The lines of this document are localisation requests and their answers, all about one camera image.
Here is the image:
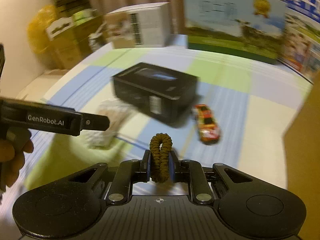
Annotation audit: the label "bag of cotton swabs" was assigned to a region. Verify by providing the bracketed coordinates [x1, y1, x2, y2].
[84, 99, 135, 148]

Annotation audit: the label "red white doll keychain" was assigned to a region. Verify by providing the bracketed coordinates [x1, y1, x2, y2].
[149, 133, 172, 183]

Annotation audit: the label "person's left hand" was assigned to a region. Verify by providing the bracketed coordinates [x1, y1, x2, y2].
[1, 139, 34, 187]

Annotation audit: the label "yellow plastic bag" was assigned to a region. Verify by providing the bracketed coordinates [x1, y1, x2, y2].
[27, 4, 57, 54]

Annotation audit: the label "brown cardboard box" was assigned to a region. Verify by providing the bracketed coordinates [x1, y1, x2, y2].
[284, 75, 319, 239]

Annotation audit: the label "black product box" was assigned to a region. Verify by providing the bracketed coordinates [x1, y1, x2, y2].
[112, 62, 200, 127]

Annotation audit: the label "stacked cardboard boxes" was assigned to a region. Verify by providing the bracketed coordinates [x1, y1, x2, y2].
[46, 9, 106, 69]

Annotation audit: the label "red toy car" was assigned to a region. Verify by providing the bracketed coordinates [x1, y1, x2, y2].
[191, 104, 221, 144]

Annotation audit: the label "checked bed sheet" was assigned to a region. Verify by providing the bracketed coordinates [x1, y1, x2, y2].
[0, 34, 313, 230]

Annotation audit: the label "white brown appliance box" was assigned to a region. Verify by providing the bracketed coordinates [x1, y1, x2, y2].
[104, 2, 171, 49]

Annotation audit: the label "blue milk carton box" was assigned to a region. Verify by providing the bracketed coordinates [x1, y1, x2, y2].
[280, 0, 319, 82]

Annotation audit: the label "cow picture milk carton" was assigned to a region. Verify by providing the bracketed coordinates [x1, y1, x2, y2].
[184, 0, 286, 64]

